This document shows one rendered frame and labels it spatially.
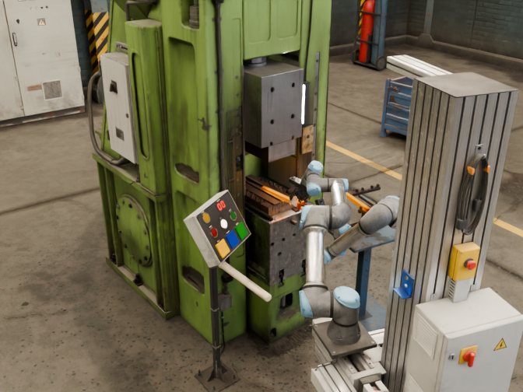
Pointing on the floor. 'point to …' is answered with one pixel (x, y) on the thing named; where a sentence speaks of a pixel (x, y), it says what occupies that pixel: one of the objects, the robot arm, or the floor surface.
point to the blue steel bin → (396, 105)
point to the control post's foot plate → (227, 378)
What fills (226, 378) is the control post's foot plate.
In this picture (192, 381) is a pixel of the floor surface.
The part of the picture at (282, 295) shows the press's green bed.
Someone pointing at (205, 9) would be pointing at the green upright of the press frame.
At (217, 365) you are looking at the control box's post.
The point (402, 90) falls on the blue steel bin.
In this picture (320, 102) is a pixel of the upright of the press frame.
